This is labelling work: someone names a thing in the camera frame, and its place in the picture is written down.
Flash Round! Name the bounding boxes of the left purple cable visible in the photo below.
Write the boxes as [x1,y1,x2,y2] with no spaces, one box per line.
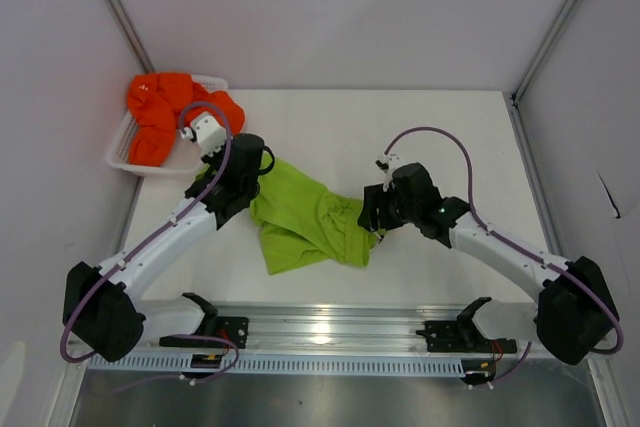
[59,100,240,388]

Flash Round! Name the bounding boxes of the white slotted cable duct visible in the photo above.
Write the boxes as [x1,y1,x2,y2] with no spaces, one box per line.
[89,353,465,378]

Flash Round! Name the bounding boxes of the aluminium frame post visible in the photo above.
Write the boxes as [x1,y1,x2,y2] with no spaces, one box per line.
[510,0,584,107]
[104,0,155,73]

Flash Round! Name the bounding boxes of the white plastic basket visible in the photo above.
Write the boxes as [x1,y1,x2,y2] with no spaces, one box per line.
[106,72,246,177]

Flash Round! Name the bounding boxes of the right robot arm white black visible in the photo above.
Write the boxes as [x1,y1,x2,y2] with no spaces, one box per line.
[358,155,619,365]

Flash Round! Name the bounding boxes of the right aluminium frame post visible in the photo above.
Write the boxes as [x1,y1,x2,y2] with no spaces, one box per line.
[510,0,584,107]

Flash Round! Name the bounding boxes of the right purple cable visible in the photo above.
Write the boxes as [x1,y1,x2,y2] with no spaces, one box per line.
[382,125,625,391]

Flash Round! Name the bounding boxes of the aluminium mounting rail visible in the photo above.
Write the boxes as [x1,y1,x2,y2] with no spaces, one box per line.
[67,302,541,352]

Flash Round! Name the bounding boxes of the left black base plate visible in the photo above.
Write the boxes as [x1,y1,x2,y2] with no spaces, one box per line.
[159,316,250,349]

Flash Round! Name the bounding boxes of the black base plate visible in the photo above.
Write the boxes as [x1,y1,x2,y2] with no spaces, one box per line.
[415,320,518,354]
[159,316,250,349]

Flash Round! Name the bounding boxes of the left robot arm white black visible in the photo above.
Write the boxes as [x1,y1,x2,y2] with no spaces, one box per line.
[63,133,273,362]

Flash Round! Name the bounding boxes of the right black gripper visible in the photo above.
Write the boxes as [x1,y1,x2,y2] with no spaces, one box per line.
[357,184,419,234]

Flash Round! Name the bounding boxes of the orange shorts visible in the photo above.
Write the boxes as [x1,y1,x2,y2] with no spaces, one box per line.
[126,72,246,167]

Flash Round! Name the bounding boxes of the left aluminium frame post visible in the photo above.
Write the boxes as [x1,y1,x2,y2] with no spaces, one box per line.
[104,0,155,73]

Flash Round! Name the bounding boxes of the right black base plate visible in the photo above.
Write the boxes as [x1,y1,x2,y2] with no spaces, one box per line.
[415,320,518,354]

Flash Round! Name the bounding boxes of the lime green shorts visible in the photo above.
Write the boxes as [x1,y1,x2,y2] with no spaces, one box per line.
[249,153,379,275]

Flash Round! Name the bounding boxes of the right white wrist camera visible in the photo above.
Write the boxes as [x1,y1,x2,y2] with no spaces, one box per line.
[375,153,405,184]

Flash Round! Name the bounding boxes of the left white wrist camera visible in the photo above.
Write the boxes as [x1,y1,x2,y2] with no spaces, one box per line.
[180,112,227,156]

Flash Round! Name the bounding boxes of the purple cable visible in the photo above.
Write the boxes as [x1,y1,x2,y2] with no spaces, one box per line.
[59,100,240,388]
[382,125,625,391]

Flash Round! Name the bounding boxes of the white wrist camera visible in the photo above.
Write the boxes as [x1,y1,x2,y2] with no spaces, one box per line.
[180,112,227,156]
[375,153,405,184]

